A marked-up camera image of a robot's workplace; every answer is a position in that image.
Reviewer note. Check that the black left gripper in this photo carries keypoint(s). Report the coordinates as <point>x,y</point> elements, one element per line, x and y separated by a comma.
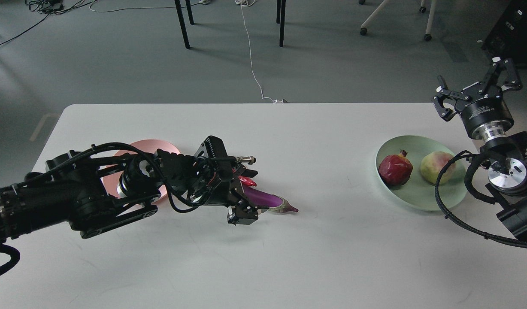
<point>210,177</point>

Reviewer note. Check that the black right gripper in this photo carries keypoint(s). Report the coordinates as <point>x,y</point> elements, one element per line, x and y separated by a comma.
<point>490,110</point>

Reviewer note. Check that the red chili pepper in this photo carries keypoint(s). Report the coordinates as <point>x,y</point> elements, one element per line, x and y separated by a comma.
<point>247,181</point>

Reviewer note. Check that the purple eggplant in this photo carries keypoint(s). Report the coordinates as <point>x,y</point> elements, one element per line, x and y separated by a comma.
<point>275,204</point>

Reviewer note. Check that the red pomegranate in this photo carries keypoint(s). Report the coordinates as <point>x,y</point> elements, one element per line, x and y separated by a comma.
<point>395,170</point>

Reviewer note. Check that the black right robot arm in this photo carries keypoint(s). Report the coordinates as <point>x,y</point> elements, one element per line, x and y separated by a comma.
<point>498,172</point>

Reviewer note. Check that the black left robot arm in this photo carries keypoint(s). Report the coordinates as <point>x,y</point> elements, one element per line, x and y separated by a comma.
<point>71,190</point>

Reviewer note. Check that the black equipment case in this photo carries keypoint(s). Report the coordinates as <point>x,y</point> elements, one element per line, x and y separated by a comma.
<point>508,38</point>

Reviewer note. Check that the green plate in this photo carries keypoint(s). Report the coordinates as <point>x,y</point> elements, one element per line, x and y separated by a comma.
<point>417,192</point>

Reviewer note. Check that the pink plate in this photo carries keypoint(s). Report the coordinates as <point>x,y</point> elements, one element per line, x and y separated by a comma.
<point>152,148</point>

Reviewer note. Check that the white office chair base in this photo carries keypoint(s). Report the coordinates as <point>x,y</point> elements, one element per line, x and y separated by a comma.
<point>385,19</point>

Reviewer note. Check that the black table leg right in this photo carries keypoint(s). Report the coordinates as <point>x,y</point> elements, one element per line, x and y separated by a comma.
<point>280,19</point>

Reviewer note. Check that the black table leg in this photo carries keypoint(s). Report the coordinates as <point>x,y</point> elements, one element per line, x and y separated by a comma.
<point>280,19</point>
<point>182,22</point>

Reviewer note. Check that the black table leg left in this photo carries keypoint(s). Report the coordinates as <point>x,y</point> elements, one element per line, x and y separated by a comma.
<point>182,22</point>

